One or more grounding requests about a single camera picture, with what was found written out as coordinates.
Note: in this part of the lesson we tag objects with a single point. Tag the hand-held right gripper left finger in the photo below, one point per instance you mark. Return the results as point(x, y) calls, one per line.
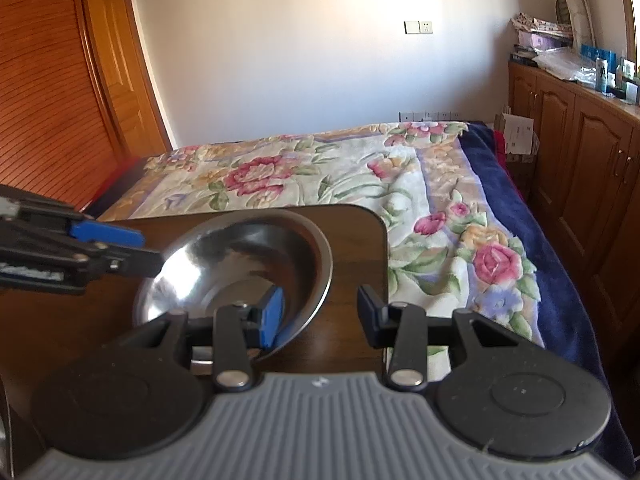
point(272, 317)

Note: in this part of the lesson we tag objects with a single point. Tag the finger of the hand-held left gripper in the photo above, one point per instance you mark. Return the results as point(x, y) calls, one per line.
point(107, 234)
point(135, 262)

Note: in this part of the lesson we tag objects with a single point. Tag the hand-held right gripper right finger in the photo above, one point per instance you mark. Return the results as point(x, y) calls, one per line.
point(367, 320)

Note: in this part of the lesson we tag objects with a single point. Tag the steel bowl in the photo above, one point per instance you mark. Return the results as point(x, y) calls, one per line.
point(320, 285)
point(220, 255)

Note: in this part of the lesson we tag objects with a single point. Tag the floral blanket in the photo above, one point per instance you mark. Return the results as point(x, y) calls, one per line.
point(310, 175)

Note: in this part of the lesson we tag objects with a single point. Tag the slatted wooden headboard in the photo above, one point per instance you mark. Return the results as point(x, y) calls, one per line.
point(45, 85)

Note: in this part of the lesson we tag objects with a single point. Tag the wooden door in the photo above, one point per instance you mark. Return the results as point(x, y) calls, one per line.
point(120, 60)

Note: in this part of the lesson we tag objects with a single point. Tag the red cloth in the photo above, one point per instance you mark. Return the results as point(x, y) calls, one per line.
point(499, 145)

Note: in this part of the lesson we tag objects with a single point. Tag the cardboard box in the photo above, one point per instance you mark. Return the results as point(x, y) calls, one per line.
point(520, 135)

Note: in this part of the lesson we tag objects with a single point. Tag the wooden cabinet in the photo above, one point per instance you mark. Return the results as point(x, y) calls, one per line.
point(590, 160)

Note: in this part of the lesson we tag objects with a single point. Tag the clear plastic bags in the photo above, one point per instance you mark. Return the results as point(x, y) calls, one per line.
point(562, 65)

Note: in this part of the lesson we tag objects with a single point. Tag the stack of papers and books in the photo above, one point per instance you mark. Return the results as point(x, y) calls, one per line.
point(540, 35)

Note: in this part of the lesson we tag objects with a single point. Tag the row of bottles and boxes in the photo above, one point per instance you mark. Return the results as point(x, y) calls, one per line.
point(607, 72)

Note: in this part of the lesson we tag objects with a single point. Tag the low wall outlet strip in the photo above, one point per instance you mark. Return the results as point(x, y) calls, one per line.
point(430, 115)

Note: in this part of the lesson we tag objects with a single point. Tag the white wall switch plate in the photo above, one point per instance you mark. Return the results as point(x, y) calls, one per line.
point(418, 27)

